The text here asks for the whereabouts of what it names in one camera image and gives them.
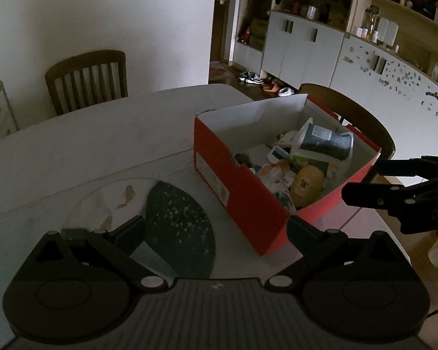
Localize yellow round plush toy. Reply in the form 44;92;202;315
289;165;325;209

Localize white wall cupboard unit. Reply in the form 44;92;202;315
233;0;438;161

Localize sneakers on floor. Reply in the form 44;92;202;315
239;70;264;85

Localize dark entrance door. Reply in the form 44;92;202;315
209;0;231;62

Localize red cardboard shoe box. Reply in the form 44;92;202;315
194;94;380;255

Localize paper wrappers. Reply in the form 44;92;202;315
233;132;304;209

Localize white teal tissue pack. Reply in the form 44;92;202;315
290;118;354;162

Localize dark wooden slatted chair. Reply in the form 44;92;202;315
45;50;128;116

